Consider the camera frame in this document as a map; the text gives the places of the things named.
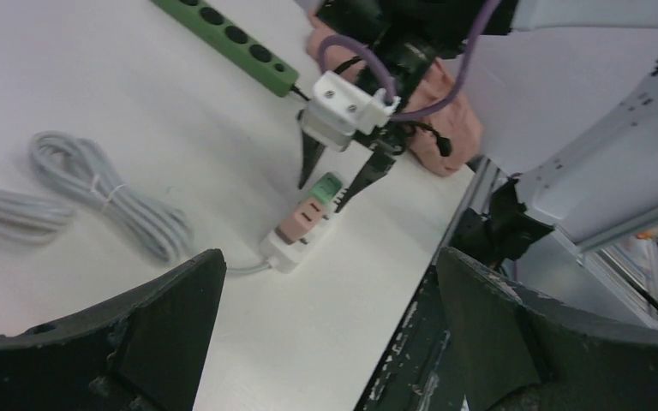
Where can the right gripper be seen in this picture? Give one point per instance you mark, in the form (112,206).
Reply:
(386,142)

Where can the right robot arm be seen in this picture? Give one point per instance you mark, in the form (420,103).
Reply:
(568,91)

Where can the pink adapter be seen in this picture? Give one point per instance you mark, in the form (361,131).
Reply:
(303,219)

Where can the white power strip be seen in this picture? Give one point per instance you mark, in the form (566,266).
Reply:
(286,258)

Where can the green adapter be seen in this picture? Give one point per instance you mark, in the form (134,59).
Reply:
(326,188)

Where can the green power strip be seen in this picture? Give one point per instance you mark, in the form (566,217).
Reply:
(216,30)

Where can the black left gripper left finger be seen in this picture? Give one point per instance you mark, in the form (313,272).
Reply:
(144,349)

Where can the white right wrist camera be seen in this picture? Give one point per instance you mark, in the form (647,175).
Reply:
(339,110)

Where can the pink cloth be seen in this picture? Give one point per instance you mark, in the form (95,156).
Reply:
(457,121)

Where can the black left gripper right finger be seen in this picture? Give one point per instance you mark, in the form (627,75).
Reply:
(519,349)

